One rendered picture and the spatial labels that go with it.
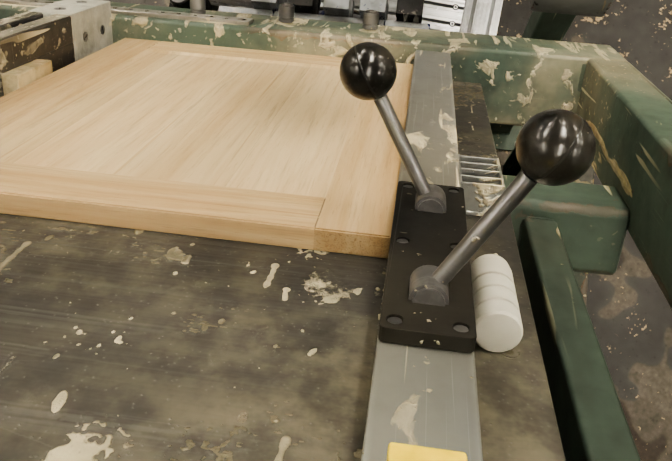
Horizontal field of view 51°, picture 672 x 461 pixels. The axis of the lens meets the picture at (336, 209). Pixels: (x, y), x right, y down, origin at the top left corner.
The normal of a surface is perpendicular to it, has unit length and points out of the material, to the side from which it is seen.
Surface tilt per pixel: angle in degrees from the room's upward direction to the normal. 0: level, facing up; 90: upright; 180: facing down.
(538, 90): 35
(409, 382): 55
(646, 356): 0
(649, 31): 0
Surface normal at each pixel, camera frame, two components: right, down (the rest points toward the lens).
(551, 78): -0.13, 0.41
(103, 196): 0.06, -0.91
